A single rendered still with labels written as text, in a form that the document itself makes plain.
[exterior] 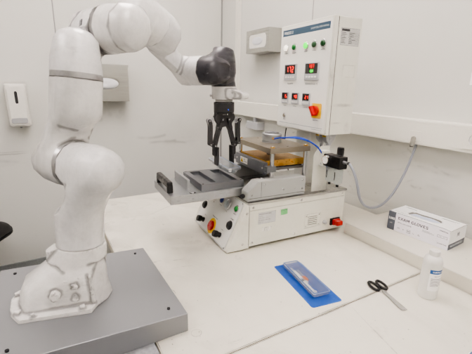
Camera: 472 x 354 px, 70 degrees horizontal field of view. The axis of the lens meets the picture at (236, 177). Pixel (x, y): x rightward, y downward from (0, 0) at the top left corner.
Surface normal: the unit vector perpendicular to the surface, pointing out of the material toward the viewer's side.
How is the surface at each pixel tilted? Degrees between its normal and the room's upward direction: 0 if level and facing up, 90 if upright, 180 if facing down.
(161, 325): 90
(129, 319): 4
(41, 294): 89
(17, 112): 90
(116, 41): 130
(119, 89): 90
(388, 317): 0
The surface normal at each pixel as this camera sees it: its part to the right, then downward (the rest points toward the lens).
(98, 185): 0.37, 0.53
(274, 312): 0.02, -0.96
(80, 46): 0.51, 0.00
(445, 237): -0.82, 0.14
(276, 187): 0.45, 0.25
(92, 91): 0.88, 0.12
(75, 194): -0.03, 0.52
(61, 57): 0.00, 0.10
